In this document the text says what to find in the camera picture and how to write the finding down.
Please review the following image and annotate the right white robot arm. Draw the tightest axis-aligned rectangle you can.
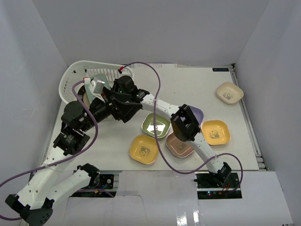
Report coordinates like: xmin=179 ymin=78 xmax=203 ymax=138
xmin=103 ymin=76 xmax=231 ymax=188

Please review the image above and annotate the cream panda square plate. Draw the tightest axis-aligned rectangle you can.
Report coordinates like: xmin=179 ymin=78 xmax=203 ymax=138
xmin=216 ymin=82 xmax=244 ymax=105

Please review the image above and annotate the white plastic basket bin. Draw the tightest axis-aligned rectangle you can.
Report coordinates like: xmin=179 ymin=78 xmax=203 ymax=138
xmin=58 ymin=60 xmax=135 ymax=104

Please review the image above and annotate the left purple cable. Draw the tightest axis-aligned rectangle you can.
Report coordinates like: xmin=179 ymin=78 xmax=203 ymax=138
xmin=0 ymin=79 xmax=99 ymax=221

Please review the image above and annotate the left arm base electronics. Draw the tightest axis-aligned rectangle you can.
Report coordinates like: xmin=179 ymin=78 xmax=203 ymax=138
xmin=72 ymin=174 xmax=116 ymax=198

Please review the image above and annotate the light teal square plate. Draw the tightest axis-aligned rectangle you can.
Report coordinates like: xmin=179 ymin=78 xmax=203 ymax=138
xmin=90 ymin=74 xmax=111 ymax=89

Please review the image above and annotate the yellow panda plate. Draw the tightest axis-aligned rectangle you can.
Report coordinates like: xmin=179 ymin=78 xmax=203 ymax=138
xmin=129 ymin=135 xmax=158 ymax=165
xmin=201 ymin=120 xmax=230 ymax=145

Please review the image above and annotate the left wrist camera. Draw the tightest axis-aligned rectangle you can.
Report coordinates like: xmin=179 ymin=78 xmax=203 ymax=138
xmin=84 ymin=78 xmax=105 ymax=102

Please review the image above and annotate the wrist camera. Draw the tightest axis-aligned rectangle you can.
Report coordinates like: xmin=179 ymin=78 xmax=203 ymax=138
xmin=118 ymin=66 xmax=124 ymax=74
xmin=84 ymin=78 xmax=105 ymax=102

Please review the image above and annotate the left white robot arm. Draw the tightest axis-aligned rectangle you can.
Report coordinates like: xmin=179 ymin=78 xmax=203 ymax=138
xmin=5 ymin=92 xmax=145 ymax=226

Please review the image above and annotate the pink panda square plate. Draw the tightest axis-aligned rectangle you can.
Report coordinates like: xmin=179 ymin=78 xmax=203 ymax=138
xmin=166 ymin=132 xmax=194 ymax=158

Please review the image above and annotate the round black rimmed plate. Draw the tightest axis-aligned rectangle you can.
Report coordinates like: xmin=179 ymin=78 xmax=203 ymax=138
xmin=77 ymin=85 xmax=90 ymax=108

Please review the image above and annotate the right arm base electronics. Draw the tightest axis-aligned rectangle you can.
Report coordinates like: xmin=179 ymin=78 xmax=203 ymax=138
xmin=194 ymin=173 xmax=242 ymax=200

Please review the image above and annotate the green square plate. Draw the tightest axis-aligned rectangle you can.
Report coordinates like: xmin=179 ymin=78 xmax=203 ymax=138
xmin=142 ymin=113 xmax=171 ymax=139

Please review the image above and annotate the lavender square plate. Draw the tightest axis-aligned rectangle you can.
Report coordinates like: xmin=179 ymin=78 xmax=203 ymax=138
xmin=190 ymin=105 xmax=204 ymax=126

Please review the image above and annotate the purple cable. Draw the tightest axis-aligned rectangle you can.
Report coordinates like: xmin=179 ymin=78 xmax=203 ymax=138
xmin=0 ymin=79 xmax=99 ymax=221
xmin=119 ymin=62 xmax=244 ymax=189

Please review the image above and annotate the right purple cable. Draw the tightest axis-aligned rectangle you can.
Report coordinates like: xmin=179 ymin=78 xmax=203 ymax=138
xmin=119 ymin=62 xmax=244 ymax=189

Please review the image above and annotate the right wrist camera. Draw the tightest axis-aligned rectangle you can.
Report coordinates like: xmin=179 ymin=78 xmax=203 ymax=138
xmin=118 ymin=66 xmax=124 ymax=74

